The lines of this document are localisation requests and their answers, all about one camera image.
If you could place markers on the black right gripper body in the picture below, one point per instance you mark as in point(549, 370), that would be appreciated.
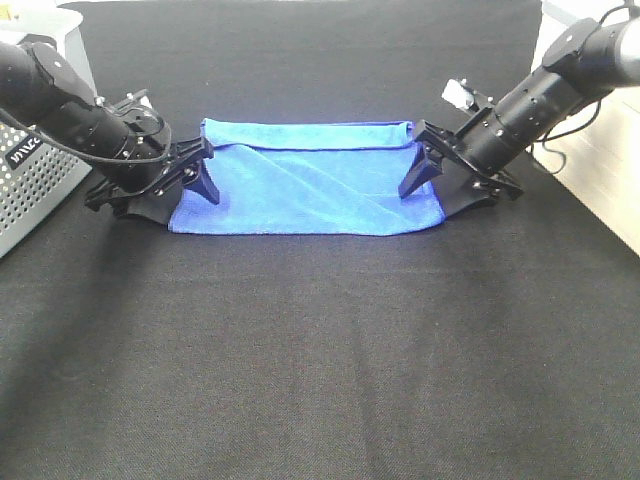
point(483, 146)

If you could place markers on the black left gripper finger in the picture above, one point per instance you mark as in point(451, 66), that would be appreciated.
point(150, 206)
point(200, 182)

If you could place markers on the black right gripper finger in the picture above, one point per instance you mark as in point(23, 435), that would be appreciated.
point(458, 190)
point(427, 164)

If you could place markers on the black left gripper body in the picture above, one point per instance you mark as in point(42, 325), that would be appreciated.
point(150, 161)

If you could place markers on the blue microfiber towel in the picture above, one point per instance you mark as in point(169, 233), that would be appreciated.
point(308, 179)

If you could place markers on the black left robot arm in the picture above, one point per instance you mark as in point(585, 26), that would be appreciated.
point(42, 93)

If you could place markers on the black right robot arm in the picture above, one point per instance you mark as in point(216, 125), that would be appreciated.
point(582, 66)

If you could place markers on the grey perforated laundry basket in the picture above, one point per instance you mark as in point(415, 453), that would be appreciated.
point(35, 177)

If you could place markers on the white plastic storage crate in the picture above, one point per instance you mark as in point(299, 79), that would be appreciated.
point(597, 160)

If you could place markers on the black table cloth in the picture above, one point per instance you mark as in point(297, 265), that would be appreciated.
point(503, 344)

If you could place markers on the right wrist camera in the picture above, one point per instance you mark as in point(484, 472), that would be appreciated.
point(462, 96)

